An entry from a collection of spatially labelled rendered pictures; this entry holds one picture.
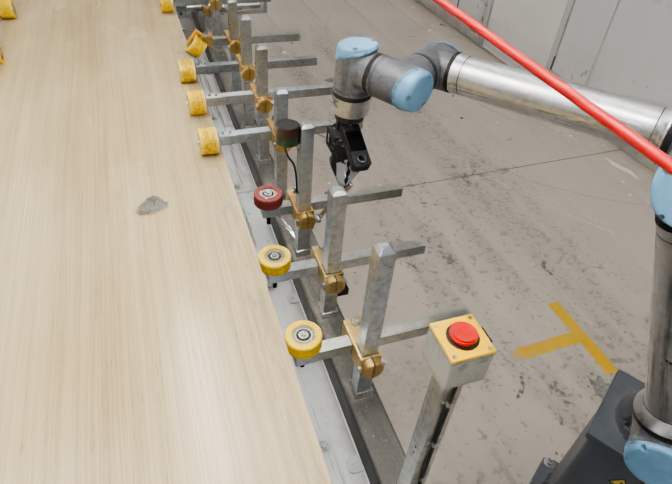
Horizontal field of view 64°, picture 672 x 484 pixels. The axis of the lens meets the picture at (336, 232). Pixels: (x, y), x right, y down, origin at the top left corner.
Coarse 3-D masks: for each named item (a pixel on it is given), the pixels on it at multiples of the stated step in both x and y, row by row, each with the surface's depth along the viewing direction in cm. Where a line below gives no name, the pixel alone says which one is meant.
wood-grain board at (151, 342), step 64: (64, 0) 253; (128, 0) 259; (64, 64) 202; (128, 64) 205; (0, 128) 165; (64, 128) 168; (128, 128) 170; (192, 128) 173; (0, 192) 142; (64, 192) 144; (128, 192) 146; (192, 192) 148; (0, 256) 124; (64, 256) 126; (128, 256) 127; (192, 256) 129; (256, 256) 130; (0, 320) 110; (64, 320) 112; (128, 320) 113; (192, 320) 114; (256, 320) 115; (0, 384) 99; (64, 384) 100; (128, 384) 101; (192, 384) 102; (256, 384) 103; (0, 448) 90; (64, 448) 91; (128, 448) 92; (192, 448) 93; (256, 448) 94; (320, 448) 94
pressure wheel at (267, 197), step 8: (256, 192) 148; (264, 192) 149; (272, 192) 150; (280, 192) 149; (256, 200) 147; (264, 200) 146; (272, 200) 146; (280, 200) 148; (264, 208) 147; (272, 208) 148
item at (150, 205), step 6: (150, 198) 142; (156, 198) 143; (144, 204) 140; (150, 204) 141; (156, 204) 141; (162, 204) 141; (138, 210) 138; (144, 210) 139; (150, 210) 139; (156, 210) 140
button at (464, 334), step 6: (456, 324) 75; (462, 324) 75; (468, 324) 75; (450, 330) 74; (456, 330) 74; (462, 330) 74; (468, 330) 74; (474, 330) 74; (450, 336) 74; (456, 336) 73; (462, 336) 73; (468, 336) 73; (474, 336) 74; (456, 342) 73; (462, 342) 73; (468, 342) 73; (474, 342) 73
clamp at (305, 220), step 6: (288, 192) 156; (288, 198) 156; (294, 198) 154; (294, 204) 151; (294, 210) 151; (306, 210) 150; (312, 210) 150; (294, 216) 152; (300, 216) 149; (306, 216) 148; (312, 216) 149; (300, 222) 148; (306, 222) 149; (312, 222) 150; (300, 228) 150; (306, 228) 150
